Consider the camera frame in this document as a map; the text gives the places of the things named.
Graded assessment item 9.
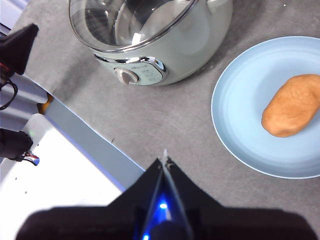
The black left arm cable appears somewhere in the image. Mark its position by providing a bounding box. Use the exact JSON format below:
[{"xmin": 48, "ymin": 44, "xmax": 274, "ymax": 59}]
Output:
[{"xmin": 0, "ymin": 79, "xmax": 19, "ymax": 111}]

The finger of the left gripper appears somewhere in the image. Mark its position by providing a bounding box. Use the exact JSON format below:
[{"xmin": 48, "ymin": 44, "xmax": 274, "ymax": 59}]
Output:
[{"xmin": 0, "ymin": 23, "xmax": 40, "ymax": 76}]

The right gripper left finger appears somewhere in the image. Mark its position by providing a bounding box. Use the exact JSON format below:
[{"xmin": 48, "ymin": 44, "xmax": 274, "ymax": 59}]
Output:
[{"xmin": 14, "ymin": 157, "xmax": 164, "ymax": 240}]

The blue round plate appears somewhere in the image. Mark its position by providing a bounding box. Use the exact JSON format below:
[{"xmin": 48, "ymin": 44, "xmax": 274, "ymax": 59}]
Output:
[{"xmin": 211, "ymin": 36, "xmax": 320, "ymax": 180}]

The pale green electric steamer pot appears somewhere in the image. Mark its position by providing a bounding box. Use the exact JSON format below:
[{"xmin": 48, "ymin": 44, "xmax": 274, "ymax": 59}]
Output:
[{"xmin": 68, "ymin": 0, "xmax": 235, "ymax": 87}]

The brown potato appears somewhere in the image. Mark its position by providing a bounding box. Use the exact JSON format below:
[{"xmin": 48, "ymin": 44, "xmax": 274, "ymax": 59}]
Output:
[{"xmin": 261, "ymin": 73, "xmax": 320, "ymax": 138}]

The small orange object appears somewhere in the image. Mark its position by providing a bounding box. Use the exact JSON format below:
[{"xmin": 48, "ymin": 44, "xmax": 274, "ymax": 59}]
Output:
[{"xmin": 37, "ymin": 93, "xmax": 55, "ymax": 115}]

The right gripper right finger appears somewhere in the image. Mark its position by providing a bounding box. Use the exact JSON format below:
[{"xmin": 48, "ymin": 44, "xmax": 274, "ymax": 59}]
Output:
[{"xmin": 164, "ymin": 156, "xmax": 320, "ymax": 240}]

